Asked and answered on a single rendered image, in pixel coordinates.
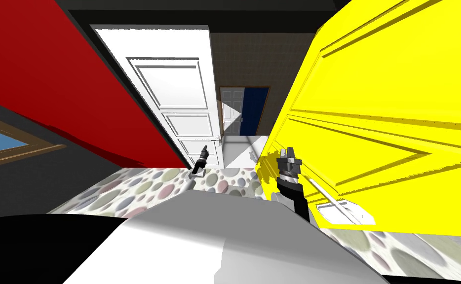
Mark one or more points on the small white panelled door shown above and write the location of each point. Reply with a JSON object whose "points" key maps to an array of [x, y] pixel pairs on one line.
{"points": [[230, 104]]}

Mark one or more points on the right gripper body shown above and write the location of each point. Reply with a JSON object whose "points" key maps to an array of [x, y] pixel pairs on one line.
{"points": [[289, 167]]}

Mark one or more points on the large white panelled door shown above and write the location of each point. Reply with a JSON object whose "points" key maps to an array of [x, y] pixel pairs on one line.
{"points": [[175, 86]]}

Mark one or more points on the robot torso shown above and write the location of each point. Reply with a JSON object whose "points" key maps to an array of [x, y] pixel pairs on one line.
{"points": [[214, 240]]}

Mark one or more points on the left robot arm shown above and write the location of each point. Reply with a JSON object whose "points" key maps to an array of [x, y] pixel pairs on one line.
{"points": [[37, 248]]}

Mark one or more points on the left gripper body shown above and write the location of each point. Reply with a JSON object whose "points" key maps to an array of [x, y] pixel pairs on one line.
{"points": [[203, 155]]}

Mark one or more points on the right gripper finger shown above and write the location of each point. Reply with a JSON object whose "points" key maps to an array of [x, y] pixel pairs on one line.
{"points": [[291, 152], [284, 154]]}

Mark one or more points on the yellow panelled door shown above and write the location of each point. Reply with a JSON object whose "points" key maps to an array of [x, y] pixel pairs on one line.
{"points": [[392, 98]]}

